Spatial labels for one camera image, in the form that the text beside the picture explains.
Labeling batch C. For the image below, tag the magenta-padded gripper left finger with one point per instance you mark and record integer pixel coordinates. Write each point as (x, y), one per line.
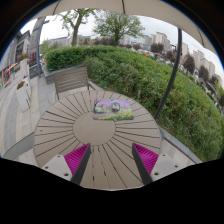
(75, 159)

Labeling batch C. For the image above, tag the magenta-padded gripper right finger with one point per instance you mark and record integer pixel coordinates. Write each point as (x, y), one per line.
(148, 159)

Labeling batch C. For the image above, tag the grey computer mouse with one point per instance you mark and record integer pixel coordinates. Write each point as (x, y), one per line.
(116, 107)

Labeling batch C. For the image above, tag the flower print mouse pad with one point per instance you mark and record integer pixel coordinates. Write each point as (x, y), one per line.
(103, 114)

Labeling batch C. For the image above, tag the grey slatted outdoor chair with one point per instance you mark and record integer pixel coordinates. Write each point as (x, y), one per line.
(70, 78)

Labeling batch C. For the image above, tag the white planter box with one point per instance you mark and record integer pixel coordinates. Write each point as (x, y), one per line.
(23, 96)

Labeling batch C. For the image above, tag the green hedge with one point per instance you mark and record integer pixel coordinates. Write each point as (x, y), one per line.
(146, 73)

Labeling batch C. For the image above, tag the dark curved umbrella pole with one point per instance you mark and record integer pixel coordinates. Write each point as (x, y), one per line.
(176, 63)

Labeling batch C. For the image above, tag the tall grey sign pillar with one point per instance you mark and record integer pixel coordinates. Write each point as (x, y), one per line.
(35, 43)

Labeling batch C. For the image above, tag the bare-trunked slender tree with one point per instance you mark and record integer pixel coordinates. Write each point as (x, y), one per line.
(76, 31)

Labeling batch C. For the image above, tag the round leafy tree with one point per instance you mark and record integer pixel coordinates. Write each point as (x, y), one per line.
(118, 25)

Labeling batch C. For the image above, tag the beige patio umbrella canopy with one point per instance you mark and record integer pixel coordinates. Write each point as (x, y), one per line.
(110, 6)

